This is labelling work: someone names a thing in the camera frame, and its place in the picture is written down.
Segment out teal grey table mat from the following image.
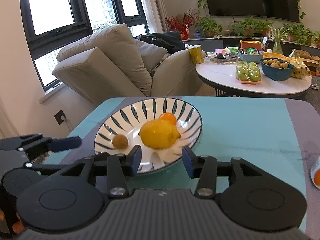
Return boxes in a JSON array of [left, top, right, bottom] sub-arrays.
[[45, 96, 319, 239]]

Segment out brown longan in bowl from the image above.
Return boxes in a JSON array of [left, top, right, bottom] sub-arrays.
[[112, 134, 129, 150]]

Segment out beige sofa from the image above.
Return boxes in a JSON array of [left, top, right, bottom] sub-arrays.
[[52, 24, 202, 106]]

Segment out yellow lemon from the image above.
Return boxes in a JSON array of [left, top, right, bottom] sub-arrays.
[[138, 119, 181, 150]]

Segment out striped white ceramic bowl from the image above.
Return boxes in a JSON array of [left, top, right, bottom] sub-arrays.
[[94, 98, 202, 174]]

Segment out small orange in bowl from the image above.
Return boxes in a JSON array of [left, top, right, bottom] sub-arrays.
[[159, 112, 177, 126]]

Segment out round white coffee table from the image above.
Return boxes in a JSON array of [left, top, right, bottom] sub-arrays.
[[196, 57, 312, 98]]

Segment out green apples pack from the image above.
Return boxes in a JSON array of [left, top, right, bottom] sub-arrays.
[[236, 61, 261, 84]]

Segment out blue basket of longans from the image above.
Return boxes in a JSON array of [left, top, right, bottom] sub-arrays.
[[260, 58, 295, 81]]

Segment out banana bunch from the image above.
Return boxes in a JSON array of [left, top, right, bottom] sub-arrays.
[[289, 49, 311, 79]]

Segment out grey sofa cushion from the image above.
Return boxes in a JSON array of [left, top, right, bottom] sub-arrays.
[[135, 39, 168, 73]]

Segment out yellow can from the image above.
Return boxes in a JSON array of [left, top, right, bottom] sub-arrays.
[[188, 44, 204, 64]]

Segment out black clothes on sofa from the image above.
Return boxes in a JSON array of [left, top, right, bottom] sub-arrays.
[[135, 31, 185, 54]]

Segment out green potted plant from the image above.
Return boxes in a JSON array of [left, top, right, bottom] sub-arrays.
[[196, 16, 222, 38]]

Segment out red flower plant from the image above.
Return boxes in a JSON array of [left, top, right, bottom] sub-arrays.
[[165, 8, 199, 40]]

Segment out wall power socket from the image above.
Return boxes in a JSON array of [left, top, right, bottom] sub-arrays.
[[54, 110, 67, 125]]

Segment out window black frame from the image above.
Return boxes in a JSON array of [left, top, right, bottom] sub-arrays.
[[20, 0, 149, 92]]

